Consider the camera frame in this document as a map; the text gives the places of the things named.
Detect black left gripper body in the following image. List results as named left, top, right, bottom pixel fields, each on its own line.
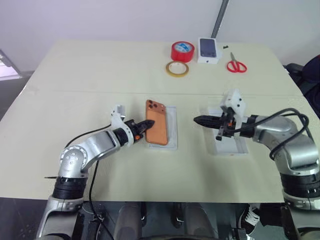
left=123, top=119, right=146, bottom=144

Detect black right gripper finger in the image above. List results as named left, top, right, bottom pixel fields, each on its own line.
left=196, top=114, right=224, bottom=122
left=193, top=117, right=223, bottom=129

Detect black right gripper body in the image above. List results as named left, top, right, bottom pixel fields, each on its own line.
left=215, top=106, right=239, bottom=141

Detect orange smartphone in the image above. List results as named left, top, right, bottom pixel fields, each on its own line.
left=145, top=99, right=169, bottom=146

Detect white phone box lid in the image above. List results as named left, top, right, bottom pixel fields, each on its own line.
left=204, top=105, right=250, bottom=157

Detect white phone box base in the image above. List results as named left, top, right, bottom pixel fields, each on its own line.
left=148, top=105, right=179, bottom=151

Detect white box with phone print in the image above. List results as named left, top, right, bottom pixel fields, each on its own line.
left=197, top=37, right=224, bottom=66

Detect yellow clear tape roll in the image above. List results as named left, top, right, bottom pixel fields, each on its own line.
left=165, top=60, right=190, bottom=78

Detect red tape roll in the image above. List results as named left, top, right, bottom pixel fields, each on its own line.
left=170, top=41, right=196, bottom=63

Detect black and white shoe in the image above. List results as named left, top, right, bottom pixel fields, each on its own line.
left=238, top=203, right=261, bottom=236

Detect dark office chair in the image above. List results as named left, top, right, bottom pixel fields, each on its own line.
left=284, top=54, right=320, bottom=101

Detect grey white shelf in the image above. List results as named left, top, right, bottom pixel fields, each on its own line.
left=0, top=49, right=23, bottom=81

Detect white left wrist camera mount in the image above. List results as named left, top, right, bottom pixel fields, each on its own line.
left=110, top=104, right=134, bottom=149

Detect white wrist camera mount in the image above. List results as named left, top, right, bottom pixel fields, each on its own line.
left=110, top=104, right=134, bottom=149
left=219, top=88, right=249, bottom=128

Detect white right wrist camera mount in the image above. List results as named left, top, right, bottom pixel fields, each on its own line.
left=219, top=88, right=249, bottom=128

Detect red handled scissors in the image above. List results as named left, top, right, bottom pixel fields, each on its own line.
left=226, top=51, right=248, bottom=74

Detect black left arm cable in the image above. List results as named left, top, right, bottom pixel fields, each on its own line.
left=64, top=123, right=116, bottom=240

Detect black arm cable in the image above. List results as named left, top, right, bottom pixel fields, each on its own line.
left=233, top=107, right=314, bottom=161
left=64, top=123, right=116, bottom=240

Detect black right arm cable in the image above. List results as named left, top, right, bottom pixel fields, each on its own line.
left=233, top=107, right=314, bottom=161

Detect grey metal rail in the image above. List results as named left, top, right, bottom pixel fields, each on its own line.
left=210, top=0, right=230, bottom=39

